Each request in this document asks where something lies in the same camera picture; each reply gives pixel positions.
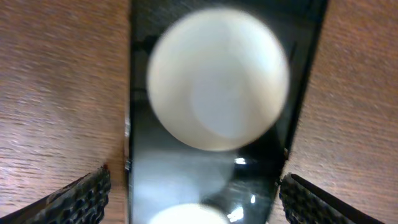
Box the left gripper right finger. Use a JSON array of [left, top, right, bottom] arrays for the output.
[[279, 173, 382, 224]]

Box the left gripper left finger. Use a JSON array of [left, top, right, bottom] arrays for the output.
[[1, 165, 111, 224]]

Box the black smartphone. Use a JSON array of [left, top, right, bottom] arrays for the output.
[[126, 1, 328, 223]]

